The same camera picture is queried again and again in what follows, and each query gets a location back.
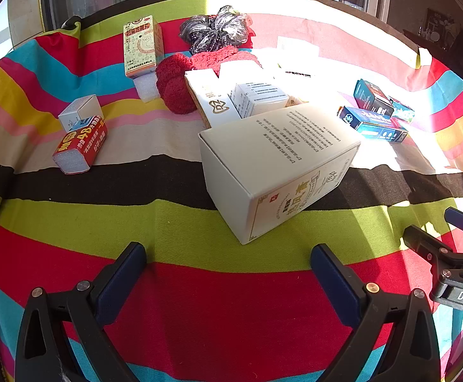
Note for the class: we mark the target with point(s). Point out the red labelled foam box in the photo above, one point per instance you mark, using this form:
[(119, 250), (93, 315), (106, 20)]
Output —
[(82, 145)]

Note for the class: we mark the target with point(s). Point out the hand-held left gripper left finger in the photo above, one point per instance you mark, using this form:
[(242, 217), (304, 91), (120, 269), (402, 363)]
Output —
[(122, 282)]

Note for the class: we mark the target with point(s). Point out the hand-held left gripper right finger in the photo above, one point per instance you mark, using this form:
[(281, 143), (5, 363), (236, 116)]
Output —
[(335, 286)]

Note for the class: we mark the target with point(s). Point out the long blue box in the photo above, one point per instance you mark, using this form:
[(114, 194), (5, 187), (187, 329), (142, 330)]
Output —
[(374, 127)]

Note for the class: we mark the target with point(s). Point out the white medicine box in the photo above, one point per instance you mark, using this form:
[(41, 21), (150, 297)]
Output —
[(259, 97)]

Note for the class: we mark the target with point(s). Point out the large white carton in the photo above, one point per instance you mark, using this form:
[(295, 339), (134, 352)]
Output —
[(279, 155)]

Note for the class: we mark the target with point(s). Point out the dark wooden cabinet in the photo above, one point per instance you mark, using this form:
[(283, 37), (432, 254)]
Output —
[(442, 28)]

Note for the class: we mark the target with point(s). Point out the small teal box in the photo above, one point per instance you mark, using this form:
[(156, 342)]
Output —
[(402, 110)]

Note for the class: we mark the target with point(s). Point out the small white box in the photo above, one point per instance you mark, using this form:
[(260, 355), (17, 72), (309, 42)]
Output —
[(82, 109)]

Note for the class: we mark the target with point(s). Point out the white foam block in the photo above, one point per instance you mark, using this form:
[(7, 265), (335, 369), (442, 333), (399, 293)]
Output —
[(147, 87)]

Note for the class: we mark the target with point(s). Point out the white box with gold logo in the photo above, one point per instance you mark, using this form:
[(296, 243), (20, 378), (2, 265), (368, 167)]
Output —
[(211, 103)]

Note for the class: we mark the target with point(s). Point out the dark blue box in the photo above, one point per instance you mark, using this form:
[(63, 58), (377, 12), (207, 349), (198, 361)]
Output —
[(370, 95)]

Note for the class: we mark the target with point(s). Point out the striped colourful tablecloth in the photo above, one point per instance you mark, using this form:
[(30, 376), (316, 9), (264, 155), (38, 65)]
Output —
[(199, 298)]

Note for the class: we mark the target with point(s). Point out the black mesh hair scrunchie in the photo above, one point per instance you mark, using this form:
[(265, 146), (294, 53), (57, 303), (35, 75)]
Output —
[(215, 28)]

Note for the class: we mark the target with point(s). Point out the yellow green medicine box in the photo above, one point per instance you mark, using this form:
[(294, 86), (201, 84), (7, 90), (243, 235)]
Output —
[(143, 47)]

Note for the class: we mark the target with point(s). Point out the white paper box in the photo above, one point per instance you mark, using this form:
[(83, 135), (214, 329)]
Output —
[(297, 81), (299, 47)]

